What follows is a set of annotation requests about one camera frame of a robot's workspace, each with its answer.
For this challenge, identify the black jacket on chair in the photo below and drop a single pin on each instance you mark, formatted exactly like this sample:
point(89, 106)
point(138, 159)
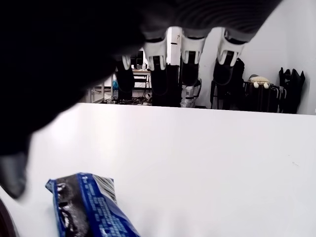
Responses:
point(235, 81)

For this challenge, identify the cream plush toy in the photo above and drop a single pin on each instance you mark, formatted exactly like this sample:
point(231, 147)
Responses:
point(258, 80)

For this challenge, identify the blue Oreo cookie package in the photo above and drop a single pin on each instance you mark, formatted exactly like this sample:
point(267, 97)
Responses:
point(93, 209)

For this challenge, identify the black folding chairs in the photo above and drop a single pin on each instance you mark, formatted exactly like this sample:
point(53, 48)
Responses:
point(266, 98)

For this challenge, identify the wooden desk with monitors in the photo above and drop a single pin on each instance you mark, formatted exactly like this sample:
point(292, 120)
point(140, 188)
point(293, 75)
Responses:
point(141, 74)

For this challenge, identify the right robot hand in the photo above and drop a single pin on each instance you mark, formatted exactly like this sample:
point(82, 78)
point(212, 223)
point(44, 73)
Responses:
point(61, 49)

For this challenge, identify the metal shelf rack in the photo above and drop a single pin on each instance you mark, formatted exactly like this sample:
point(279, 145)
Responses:
point(98, 95)

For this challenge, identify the black and white soccer ball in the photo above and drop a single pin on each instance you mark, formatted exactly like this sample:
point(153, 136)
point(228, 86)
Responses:
point(148, 96)

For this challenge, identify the black tall bag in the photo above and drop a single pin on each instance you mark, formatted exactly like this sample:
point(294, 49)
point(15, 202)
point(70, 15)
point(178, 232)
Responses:
point(292, 91)

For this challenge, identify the round dark brown tray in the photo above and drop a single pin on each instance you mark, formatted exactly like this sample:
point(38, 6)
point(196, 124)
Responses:
point(6, 222)

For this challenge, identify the standing silver humanoid robot legs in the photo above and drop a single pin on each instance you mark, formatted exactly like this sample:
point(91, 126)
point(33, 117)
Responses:
point(190, 96)

